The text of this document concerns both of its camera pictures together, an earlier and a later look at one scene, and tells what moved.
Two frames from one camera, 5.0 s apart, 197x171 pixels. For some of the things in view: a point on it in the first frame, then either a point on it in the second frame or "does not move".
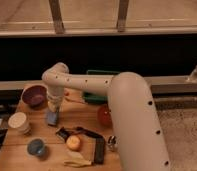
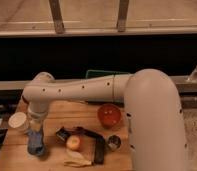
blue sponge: (51, 117) → (35, 140)
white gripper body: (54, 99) → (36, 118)
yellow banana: (76, 160) does not move
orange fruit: (73, 142) does not move
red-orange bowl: (104, 116) does not move
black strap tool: (100, 142) does not move
